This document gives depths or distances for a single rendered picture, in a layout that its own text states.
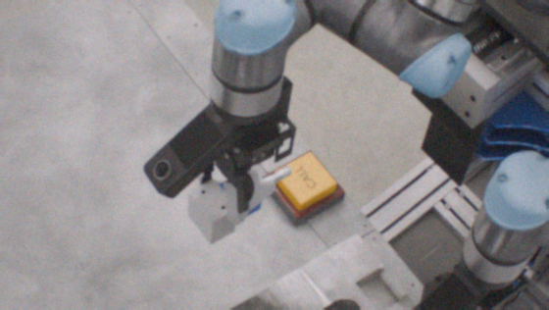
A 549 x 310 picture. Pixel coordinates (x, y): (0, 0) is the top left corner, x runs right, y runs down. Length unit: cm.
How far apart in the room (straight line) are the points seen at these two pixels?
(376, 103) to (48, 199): 129
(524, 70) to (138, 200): 56
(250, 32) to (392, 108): 162
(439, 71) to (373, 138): 152
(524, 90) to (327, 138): 106
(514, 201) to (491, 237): 7
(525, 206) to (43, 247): 71
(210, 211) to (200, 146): 15
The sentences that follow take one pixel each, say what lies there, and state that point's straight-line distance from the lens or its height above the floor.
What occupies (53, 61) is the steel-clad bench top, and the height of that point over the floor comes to 80.
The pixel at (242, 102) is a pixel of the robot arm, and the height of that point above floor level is 118.
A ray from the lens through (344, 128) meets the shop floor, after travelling 264.
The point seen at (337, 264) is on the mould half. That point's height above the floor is 89.
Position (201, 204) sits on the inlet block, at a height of 96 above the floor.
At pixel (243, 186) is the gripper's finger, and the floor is 105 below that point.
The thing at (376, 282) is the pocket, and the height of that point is 86.
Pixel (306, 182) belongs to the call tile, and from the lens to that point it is 154.
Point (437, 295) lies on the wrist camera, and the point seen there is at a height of 107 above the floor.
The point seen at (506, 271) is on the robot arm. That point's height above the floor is 114.
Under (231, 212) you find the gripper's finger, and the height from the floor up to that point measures 98.
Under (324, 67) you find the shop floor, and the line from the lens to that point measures 274.
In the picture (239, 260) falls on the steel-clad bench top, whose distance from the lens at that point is 151.
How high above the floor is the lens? 212
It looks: 55 degrees down
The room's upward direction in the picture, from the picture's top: 10 degrees clockwise
